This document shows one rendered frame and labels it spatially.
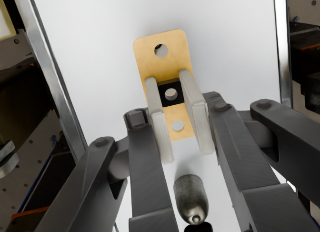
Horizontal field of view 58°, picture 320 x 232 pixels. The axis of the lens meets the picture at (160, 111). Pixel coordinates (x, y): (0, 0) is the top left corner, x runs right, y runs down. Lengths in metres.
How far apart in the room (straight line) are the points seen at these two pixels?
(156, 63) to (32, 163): 0.52
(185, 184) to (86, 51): 0.16
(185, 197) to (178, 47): 0.14
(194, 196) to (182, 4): 0.17
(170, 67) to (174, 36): 0.02
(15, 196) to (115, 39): 0.56
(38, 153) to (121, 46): 0.45
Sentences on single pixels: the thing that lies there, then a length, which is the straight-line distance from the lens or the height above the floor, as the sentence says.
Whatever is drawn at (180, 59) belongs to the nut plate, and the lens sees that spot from 0.21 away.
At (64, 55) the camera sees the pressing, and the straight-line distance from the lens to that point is 0.27.
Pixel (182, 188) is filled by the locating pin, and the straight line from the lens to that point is 0.30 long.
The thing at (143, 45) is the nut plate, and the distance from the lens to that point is 0.21.
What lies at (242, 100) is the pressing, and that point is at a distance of 0.29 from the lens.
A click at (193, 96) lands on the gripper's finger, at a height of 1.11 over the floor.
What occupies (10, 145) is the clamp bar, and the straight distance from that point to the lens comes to 0.25.
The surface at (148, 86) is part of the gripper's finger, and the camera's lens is 0.19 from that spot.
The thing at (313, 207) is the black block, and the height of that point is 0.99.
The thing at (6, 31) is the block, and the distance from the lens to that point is 0.25.
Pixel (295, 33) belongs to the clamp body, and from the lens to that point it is 0.49.
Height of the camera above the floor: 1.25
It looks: 68 degrees down
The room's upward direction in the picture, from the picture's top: 171 degrees clockwise
